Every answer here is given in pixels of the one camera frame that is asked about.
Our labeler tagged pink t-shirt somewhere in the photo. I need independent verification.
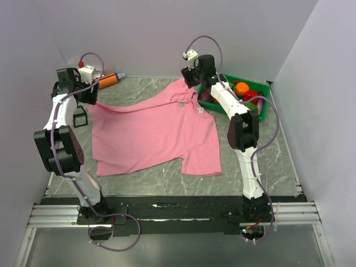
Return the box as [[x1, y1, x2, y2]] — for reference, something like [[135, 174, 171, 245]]
[[88, 78, 221, 176]]

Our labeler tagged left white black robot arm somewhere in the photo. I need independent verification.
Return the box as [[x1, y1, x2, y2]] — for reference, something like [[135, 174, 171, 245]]
[[33, 62, 110, 224]]

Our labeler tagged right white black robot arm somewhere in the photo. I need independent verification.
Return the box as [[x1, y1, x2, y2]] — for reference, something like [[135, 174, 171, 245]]
[[181, 50, 271, 222]]

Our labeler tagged purple onion toy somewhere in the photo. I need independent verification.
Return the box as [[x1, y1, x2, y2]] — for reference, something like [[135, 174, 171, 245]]
[[198, 91, 213, 102]]

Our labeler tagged orange cylindrical bottle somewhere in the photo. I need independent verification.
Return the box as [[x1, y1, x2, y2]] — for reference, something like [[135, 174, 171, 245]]
[[98, 72, 126, 89]]

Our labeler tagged orange toy fruit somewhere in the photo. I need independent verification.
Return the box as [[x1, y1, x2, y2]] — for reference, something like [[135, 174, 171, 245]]
[[235, 82, 250, 97]]

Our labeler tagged green plastic bin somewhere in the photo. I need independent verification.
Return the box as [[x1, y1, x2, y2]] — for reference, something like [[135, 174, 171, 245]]
[[197, 74, 270, 121]]

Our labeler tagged green pepper toy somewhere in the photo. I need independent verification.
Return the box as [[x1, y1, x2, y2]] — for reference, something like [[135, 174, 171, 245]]
[[245, 102, 258, 112]]

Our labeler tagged purple eggplant toy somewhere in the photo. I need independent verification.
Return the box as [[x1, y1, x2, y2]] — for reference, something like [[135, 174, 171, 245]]
[[256, 92, 264, 114]]

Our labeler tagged white daikon radish toy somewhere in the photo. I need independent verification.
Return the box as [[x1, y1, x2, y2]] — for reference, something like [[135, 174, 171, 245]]
[[88, 174, 100, 190]]

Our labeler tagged small black square frame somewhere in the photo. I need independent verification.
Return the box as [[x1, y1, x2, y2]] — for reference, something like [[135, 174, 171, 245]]
[[73, 105, 88, 128]]

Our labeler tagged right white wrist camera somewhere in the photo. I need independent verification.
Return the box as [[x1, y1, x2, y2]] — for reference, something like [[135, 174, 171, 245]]
[[182, 49, 199, 70]]

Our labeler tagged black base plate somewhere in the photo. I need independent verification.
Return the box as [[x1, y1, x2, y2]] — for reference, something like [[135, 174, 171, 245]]
[[29, 195, 314, 238]]

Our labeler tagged aluminium rail frame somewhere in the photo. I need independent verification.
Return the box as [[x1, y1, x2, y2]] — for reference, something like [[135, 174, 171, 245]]
[[16, 202, 335, 266]]

